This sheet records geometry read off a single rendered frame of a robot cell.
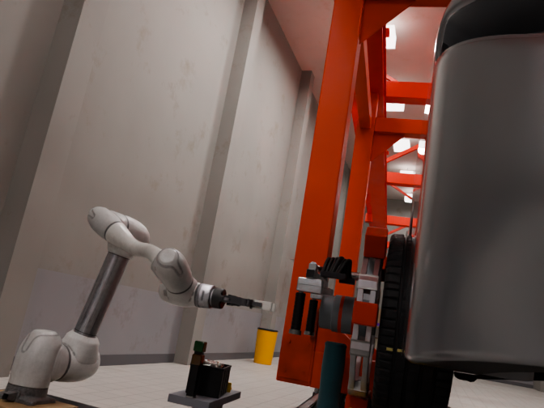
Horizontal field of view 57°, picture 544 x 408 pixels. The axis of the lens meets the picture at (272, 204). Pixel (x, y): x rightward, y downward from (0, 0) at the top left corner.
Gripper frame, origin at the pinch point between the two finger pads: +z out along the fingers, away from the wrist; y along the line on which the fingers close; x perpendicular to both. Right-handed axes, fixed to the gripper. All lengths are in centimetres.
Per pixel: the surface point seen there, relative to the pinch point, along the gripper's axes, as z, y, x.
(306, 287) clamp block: 14.1, 2.4, 8.5
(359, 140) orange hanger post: -1, -253, 167
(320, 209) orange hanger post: 5, -60, 52
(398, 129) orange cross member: 33, -255, 181
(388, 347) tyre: 44.2, 14.6, -7.0
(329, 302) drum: 21.0, -11.7, 5.4
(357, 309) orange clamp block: 33.7, 18.9, 2.9
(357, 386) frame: 35.4, -4.3, -21.7
